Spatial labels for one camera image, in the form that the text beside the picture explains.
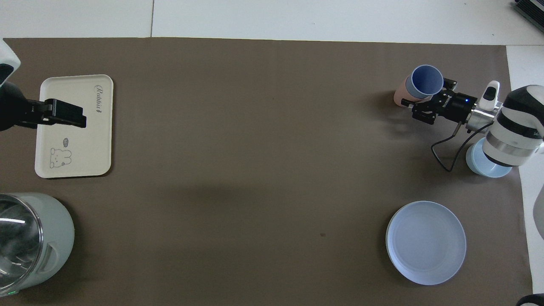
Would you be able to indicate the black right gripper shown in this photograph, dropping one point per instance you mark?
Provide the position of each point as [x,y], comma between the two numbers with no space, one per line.
[457,106]

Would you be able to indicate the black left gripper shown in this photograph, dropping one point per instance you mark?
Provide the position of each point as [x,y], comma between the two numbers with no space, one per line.
[10,106]

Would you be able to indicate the blue plastic cup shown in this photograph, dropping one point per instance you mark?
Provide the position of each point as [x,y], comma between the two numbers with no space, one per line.
[425,80]

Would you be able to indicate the pink plastic cup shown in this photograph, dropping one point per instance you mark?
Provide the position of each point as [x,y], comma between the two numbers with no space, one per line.
[400,95]

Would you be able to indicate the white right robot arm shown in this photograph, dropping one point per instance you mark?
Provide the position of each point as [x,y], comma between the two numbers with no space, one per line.
[514,131]

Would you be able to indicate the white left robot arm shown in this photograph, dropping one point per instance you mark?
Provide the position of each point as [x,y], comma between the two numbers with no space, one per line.
[9,53]

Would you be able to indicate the cream tray with bear print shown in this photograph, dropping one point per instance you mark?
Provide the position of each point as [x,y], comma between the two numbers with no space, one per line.
[85,144]

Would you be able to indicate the light blue bowl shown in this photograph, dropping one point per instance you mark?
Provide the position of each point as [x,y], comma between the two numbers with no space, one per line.
[478,165]

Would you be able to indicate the mint green cooking pot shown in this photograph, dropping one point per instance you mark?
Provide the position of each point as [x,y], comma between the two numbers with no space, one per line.
[59,238]

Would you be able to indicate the dark ribbed device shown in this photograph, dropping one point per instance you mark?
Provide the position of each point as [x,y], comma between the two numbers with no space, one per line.
[531,8]

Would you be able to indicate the glass pot lid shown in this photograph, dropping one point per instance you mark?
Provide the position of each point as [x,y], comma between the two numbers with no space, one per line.
[17,242]

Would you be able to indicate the blue round plate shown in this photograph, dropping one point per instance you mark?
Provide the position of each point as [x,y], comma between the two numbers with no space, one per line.
[425,242]

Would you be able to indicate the brown table mat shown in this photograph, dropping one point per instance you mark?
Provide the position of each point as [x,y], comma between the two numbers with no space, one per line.
[255,170]

